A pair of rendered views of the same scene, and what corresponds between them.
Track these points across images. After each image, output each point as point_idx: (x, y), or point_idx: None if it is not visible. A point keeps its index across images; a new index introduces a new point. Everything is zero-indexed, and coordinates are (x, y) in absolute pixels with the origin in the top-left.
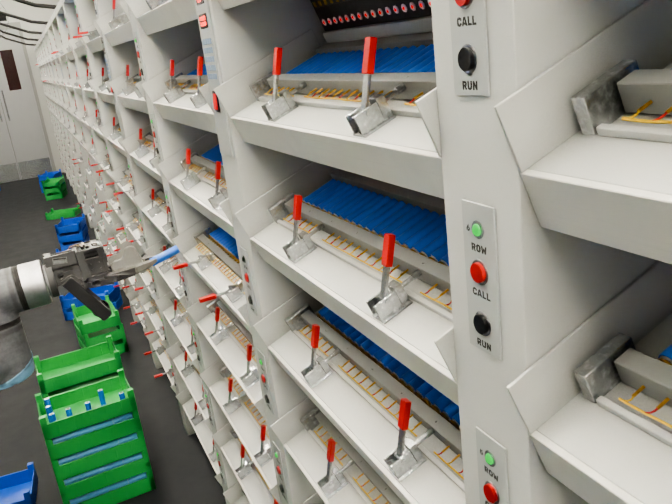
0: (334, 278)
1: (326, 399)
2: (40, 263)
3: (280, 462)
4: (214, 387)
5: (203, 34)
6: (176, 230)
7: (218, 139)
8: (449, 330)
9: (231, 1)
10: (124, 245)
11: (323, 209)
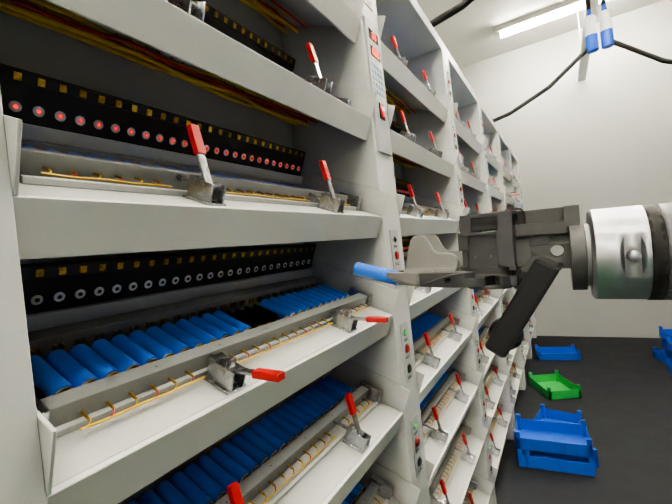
0: (429, 217)
1: (434, 289)
2: (586, 214)
3: (417, 426)
4: None
5: (373, 60)
6: (3, 413)
7: (378, 139)
8: (459, 206)
9: (386, 66)
10: (422, 241)
11: None
